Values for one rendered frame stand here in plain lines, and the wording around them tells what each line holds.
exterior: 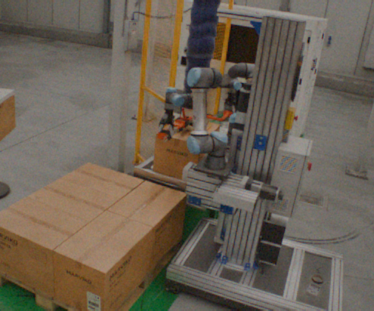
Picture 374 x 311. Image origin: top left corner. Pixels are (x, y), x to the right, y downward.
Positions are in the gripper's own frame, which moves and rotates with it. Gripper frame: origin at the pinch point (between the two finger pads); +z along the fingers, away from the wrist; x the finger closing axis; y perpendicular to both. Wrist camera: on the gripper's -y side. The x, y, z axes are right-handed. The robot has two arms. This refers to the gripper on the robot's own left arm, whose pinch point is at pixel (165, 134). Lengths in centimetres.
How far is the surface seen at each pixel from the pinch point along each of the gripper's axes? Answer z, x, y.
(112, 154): 78, 100, 102
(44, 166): 108, 181, 86
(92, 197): 54, 44, -28
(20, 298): 108, 61, -97
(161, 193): 53, 1, 7
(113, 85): 0, 103, 102
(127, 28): -61, 88, 96
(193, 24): -78, 5, 51
